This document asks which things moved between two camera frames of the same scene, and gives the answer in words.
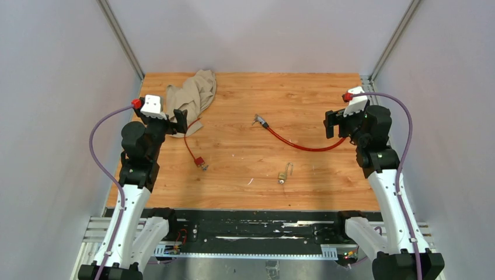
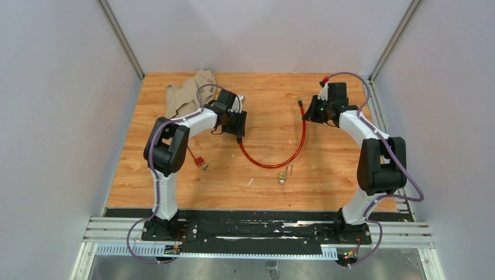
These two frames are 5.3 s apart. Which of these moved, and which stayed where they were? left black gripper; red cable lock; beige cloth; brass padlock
Moved: red cable lock; left black gripper
Stayed: beige cloth; brass padlock
